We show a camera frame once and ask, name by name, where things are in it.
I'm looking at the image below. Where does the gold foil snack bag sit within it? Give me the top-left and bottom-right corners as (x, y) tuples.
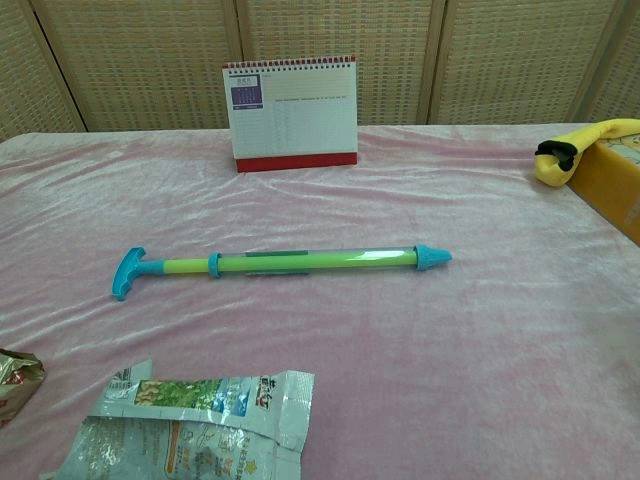
(0, 348), (47, 430)

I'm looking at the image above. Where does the yellow plush toy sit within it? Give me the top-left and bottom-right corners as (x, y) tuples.
(533, 118), (640, 189)

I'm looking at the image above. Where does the green and blue water pump toy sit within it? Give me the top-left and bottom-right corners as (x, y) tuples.
(111, 241), (454, 303)

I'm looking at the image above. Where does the pink velvet tablecloth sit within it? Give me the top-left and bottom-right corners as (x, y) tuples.
(0, 122), (640, 480)

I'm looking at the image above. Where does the yellow cardboard box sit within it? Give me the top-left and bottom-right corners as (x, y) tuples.
(569, 134), (640, 236)

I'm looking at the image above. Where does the woven folding screen panel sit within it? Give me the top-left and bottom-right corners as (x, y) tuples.
(29, 0), (246, 134)
(569, 0), (640, 124)
(234, 0), (449, 129)
(0, 0), (89, 144)
(427, 0), (629, 126)

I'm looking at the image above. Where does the white printed plastic bag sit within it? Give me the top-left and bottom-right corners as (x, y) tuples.
(39, 357), (317, 480)

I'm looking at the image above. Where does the red white desk calendar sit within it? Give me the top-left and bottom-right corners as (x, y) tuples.
(221, 54), (360, 174)

